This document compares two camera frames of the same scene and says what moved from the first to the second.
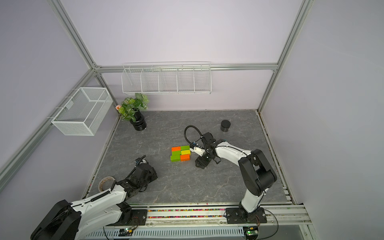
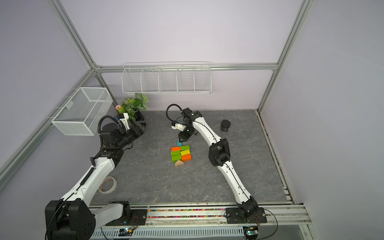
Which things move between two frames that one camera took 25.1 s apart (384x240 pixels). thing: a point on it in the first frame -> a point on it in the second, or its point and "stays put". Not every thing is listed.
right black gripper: x=201 y=163 -> x=184 y=136
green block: x=175 y=158 stays put
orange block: x=185 y=157 stays put
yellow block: x=185 y=152 stays put
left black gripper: x=154 y=176 -> x=139 y=127
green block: x=185 y=147 stays put
